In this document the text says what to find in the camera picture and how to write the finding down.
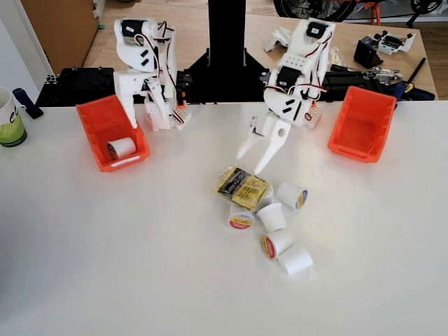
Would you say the blue yellow bar clamp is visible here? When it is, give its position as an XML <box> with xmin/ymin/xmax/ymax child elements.
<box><xmin>391</xmin><ymin>80</ymin><xmax>437</xmax><ymax>102</ymax></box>

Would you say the white coffee pod blue lid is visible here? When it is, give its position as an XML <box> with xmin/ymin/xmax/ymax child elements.
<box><xmin>106</xmin><ymin>137</ymin><xmax>137</xmax><ymax>161</ymax></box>

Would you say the black printed part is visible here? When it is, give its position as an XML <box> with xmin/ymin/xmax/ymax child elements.
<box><xmin>353</xmin><ymin>36</ymin><xmax>385</xmax><ymax>68</ymax></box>

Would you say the yellow black sachet bundle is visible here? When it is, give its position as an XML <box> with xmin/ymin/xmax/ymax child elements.
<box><xmin>213</xmin><ymin>166</ymin><xmax>270</xmax><ymax>211</ymax></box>

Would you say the white pod blue yellow lid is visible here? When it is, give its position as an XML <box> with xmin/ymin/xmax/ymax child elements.
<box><xmin>276</xmin><ymin>181</ymin><xmax>309</xmax><ymax>211</ymax></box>

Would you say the black camera mast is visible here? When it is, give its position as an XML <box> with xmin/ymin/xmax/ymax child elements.
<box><xmin>188</xmin><ymin>0</ymin><xmax>270</xmax><ymax>104</ymax></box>

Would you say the white part with electronics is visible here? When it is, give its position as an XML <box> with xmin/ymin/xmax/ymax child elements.
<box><xmin>370</xmin><ymin>30</ymin><xmax>416</xmax><ymax>55</ymax></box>

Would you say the wooden cabinet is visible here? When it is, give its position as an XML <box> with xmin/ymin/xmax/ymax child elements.
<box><xmin>20</xmin><ymin>0</ymin><xmax>103</xmax><ymax>74</ymax></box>

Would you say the white coffee pod red lid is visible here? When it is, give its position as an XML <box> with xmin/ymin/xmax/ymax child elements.
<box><xmin>260</xmin><ymin>229</ymin><xmax>295</xmax><ymax>260</ymax></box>
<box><xmin>226</xmin><ymin>202</ymin><xmax>256</xmax><ymax>231</ymax></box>

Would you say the black flat box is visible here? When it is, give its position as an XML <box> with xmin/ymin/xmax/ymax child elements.
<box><xmin>59</xmin><ymin>66</ymin><xmax>116</xmax><ymax>88</ymax></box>

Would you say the silver metal clamp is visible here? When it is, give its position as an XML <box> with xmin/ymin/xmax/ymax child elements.
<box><xmin>363</xmin><ymin>67</ymin><xmax>404</xmax><ymax>85</ymax></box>

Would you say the black aluminium rail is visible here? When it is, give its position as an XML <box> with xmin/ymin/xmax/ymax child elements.
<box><xmin>34</xmin><ymin>66</ymin><xmax>396</xmax><ymax>108</ymax></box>

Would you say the clear bag of screws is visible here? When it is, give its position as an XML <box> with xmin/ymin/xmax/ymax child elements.
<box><xmin>328</xmin><ymin>46</ymin><xmax>348</xmax><ymax>67</ymax></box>

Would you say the black blue clamp handle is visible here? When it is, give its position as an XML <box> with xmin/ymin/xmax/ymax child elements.
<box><xmin>12</xmin><ymin>87</ymin><xmax>44</xmax><ymax>120</ymax></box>

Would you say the orange plastic bin white label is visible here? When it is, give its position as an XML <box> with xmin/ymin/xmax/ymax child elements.
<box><xmin>76</xmin><ymin>92</ymin><xmax>151</xmax><ymax>173</ymax></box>

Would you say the white printed robot part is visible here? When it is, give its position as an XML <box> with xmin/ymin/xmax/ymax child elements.
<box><xmin>263</xmin><ymin>27</ymin><xmax>295</xmax><ymax>53</ymax></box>

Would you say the black bicycle wheel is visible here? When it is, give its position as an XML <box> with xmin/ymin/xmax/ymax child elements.
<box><xmin>272</xmin><ymin>0</ymin><xmax>354</xmax><ymax>22</ymax></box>

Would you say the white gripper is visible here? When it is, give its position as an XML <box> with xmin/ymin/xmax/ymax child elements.
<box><xmin>236</xmin><ymin>66</ymin><xmax>311</xmax><ymax>175</ymax></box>
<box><xmin>114</xmin><ymin>17</ymin><xmax>172</xmax><ymax>130</ymax></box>

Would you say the orange metal stand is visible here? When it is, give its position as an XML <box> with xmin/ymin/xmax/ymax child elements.
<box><xmin>363</xmin><ymin>0</ymin><xmax>383</xmax><ymax>25</ymax></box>

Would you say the white green mug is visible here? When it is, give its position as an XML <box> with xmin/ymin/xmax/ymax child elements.
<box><xmin>0</xmin><ymin>86</ymin><xmax>28</xmax><ymax>148</ymax></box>

